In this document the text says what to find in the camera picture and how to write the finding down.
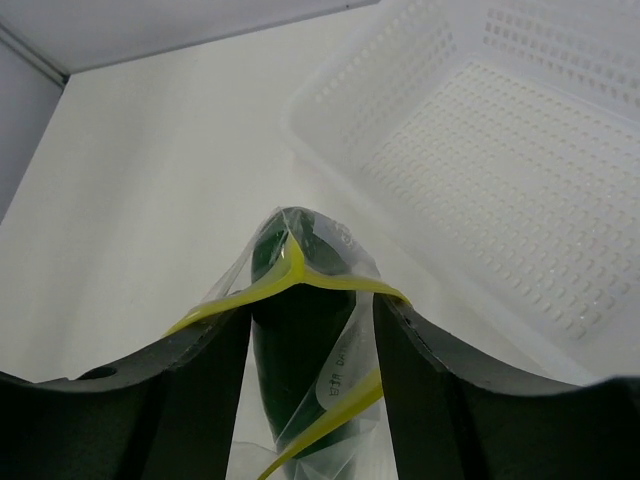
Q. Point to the green fake cucumber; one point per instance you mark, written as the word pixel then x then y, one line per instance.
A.
pixel 295 330

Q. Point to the white perforated plastic basket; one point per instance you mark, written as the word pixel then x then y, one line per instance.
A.
pixel 498 143

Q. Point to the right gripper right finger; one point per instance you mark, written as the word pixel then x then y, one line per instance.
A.
pixel 456 412

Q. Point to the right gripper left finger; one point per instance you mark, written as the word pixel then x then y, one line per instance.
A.
pixel 166 411

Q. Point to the clear zip top bag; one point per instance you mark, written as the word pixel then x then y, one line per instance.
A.
pixel 349 385

